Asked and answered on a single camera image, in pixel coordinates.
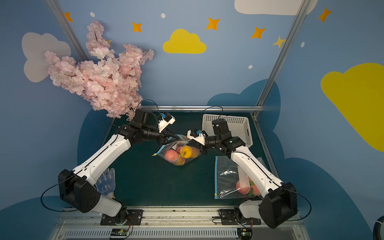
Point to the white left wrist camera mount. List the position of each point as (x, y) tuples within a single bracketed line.
[(166, 119)]

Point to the aluminium frame post right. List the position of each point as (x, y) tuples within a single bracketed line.
[(291, 36)]

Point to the aluminium frame post left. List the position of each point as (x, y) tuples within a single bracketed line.
[(64, 23)]

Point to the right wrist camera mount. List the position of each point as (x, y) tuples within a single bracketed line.
[(197, 135)]

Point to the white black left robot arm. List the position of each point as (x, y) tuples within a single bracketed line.
[(77, 187)]

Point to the pink peach large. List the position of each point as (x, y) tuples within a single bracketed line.
[(254, 191)]

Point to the aluminium frame post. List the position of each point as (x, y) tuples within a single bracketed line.
[(64, 23), (291, 36)]

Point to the white blue dotted work glove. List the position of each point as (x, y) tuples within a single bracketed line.
[(106, 184)]

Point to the white perforated plastic basket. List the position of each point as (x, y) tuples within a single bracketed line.
[(239, 127)]

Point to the left green circuit board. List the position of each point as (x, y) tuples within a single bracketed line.
[(119, 233)]

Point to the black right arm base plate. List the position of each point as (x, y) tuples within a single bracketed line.
[(235, 217)]

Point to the clear zip-top bag blue zipper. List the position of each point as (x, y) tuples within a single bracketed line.
[(228, 183)]

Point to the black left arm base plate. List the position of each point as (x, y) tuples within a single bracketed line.
[(126, 217)]

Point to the aluminium frame rail back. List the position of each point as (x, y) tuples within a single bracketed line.
[(202, 108)]

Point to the yellow peach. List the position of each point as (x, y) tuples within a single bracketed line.
[(186, 152), (180, 162)]

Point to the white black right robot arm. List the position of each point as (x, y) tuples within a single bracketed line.
[(279, 202)]

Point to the pink blossom artificial tree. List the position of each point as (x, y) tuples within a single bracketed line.
[(112, 84)]

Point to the pink peach with leaf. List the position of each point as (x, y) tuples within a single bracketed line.
[(244, 190)]

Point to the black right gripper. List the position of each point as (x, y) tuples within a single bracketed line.
[(199, 144)]

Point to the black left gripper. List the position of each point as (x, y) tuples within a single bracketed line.
[(163, 137)]

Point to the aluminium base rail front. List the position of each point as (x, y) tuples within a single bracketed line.
[(172, 223)]

